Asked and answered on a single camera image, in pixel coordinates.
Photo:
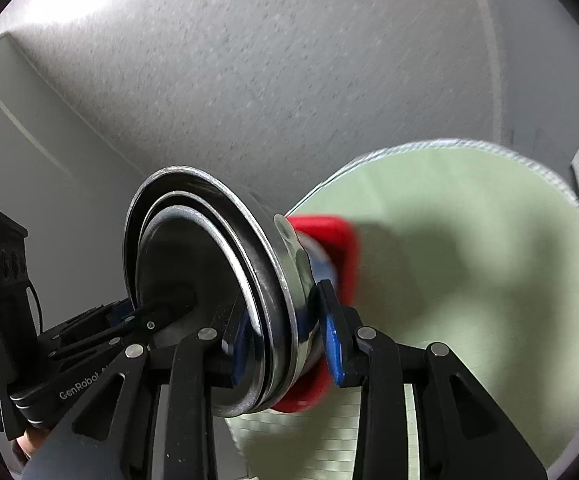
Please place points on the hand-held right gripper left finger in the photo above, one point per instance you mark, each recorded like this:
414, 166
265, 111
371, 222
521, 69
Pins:
239, 350

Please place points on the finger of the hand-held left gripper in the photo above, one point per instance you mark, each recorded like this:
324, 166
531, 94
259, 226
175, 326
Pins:
164, 312
111, 325

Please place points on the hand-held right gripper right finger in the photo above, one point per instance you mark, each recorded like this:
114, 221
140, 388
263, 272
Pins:
332, 345

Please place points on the small steel bowl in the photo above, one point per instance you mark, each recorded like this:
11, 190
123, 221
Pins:
219, 225
179, 260
264, 260

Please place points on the large steel bowl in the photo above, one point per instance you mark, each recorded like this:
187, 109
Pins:
294, 280

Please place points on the blue square plate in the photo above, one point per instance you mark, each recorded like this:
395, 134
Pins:
323, 270

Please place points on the red plastic basin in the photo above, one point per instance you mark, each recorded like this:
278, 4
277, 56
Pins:
339, 240

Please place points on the person's left hand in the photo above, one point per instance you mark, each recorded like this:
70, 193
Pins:
29, 445

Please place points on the green round table cover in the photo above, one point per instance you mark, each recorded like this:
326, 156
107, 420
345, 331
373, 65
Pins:
469, 285

